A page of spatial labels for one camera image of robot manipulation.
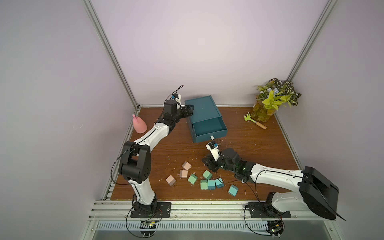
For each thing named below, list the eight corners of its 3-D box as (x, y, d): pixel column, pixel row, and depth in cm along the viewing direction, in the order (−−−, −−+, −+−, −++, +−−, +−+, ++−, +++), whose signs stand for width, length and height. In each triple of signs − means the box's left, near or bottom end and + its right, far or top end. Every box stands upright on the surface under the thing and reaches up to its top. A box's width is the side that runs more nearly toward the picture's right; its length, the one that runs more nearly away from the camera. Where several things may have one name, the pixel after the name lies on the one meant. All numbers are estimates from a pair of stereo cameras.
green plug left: (187, 180, 84) (187, 179, 82) (192, 174, 86) (191, 172, 85) (193, 185, 82) (193, 184, 81) (198, 178, 85) (198, 177, 83)
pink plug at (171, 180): (165, 180, 84) (165, 179, 83) (171, 175, 86) (170, 174, 85) (173, 188, 81) (172, 187, 80) (178, 182, 83) (178, 181, 82)
